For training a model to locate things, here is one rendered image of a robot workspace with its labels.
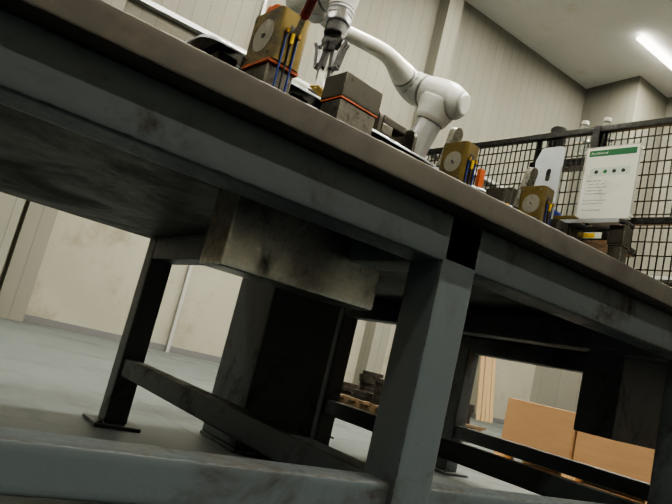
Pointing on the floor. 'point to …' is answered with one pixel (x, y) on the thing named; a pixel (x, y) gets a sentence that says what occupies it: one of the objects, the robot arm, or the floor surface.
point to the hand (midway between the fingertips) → (322, 80)
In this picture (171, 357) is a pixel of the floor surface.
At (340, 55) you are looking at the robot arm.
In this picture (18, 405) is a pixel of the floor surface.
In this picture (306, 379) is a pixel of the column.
